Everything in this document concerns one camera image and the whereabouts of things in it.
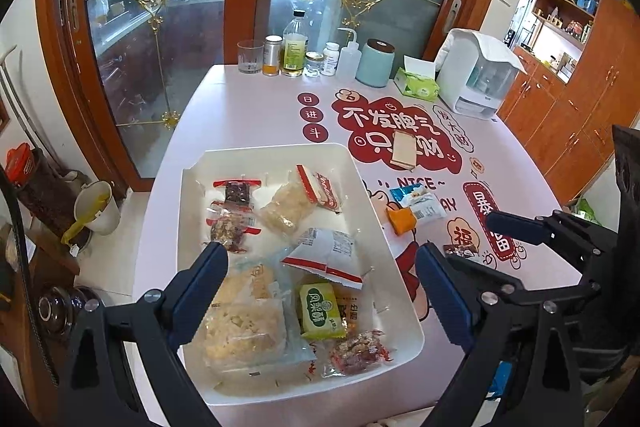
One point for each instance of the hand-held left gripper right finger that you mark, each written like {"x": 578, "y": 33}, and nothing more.
{"x": 442, "y": 297}

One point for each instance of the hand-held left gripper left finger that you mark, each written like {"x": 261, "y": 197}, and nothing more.
{"x": 200, "y": 292}

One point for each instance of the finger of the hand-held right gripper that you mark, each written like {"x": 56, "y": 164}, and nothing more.
{"x": 515, "y": 227}
{"x": 575, "y": 293}

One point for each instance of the small clear cake packet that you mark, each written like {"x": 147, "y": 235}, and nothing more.
{"x": 250, "y": 282}

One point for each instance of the large clear cake packet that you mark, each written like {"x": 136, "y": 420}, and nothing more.
{"x": 245, "y": 332}

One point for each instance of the clear nut bar packet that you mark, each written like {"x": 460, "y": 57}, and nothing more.
{"x": 232, "y": 229}

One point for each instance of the white plain snack packet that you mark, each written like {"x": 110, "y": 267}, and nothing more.
{"x": 427, "y": 209}

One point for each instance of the orange brown snack packet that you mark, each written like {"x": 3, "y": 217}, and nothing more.
{"x": 352, "y": 307}

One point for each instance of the clear nut crisp packet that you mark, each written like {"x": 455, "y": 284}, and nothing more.
{"x": 357, "y": 349}

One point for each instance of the clear dark date packet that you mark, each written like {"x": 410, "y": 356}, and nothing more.
{"x": 237, "y": 194}

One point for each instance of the clear rice cake packet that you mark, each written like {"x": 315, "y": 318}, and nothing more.
{"x": 285, "y": 209}

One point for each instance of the green pastry packet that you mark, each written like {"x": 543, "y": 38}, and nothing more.
{"x": 320, "y": 312}

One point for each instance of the white red-print snack packet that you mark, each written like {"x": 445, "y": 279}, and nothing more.
{"x": 325, "y": 252}

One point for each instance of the white plastic tray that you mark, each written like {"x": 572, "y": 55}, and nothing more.
{"x": 230, "y": 167}

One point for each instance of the red white cookie packet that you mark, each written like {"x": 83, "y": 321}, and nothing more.
{"x": 322, "y": 189}

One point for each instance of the small dark snack packet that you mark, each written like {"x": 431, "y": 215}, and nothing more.
{"x": 460, "y": 251}

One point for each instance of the green bag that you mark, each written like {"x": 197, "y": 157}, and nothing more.
{"x": 587, "y": 209}

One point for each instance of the small orange snack packet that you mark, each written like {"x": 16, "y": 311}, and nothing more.
{"x": 402, "y": 221}

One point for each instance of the blue snack packet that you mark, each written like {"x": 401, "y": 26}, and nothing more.
{"x": 405, "y": 193}

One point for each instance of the white enamel pot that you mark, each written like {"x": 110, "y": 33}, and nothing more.
{"x": 97, "y": 217}

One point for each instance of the wooden cabinet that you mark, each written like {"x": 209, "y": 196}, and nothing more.
{"x": 565, "y": 107}

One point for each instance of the long brown biscuit packet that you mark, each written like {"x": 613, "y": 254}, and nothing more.
{"x": 402, "y": 149}

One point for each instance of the yellow ladle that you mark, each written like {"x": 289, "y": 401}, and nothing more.
{"x": 75, "y": 232}

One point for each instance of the white countertop appliance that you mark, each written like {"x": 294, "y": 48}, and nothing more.
{"x": 475, "y": 77}

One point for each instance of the green tissue pack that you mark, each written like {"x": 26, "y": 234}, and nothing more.
{"x": 415, "y": 84}

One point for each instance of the dark container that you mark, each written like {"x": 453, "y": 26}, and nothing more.
{"x": 45, "y": 202}

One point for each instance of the pink printed tablecloth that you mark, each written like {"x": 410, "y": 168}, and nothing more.
{"x": 250, "y": 107}

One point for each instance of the teal canister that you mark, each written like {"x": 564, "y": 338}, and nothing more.
{"x": 375, "y": 62}

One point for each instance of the white squeeze bottle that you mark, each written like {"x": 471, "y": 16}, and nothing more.
{"x": 349, "y": 57}

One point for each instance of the drinking glass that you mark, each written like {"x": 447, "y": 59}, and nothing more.
{"x": 250, "y": 57}

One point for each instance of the orange yellow can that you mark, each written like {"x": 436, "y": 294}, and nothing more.
{"x": 273, "y": 57}

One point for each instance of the small white pill bottle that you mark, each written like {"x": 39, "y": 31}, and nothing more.
{"x": 331, "y": 59}

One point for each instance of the small glass jar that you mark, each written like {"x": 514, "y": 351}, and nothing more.
{"x": 313, "y": 66}

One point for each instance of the glass bottle green label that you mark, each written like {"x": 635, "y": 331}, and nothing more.
{"x": 294, "y": 52}

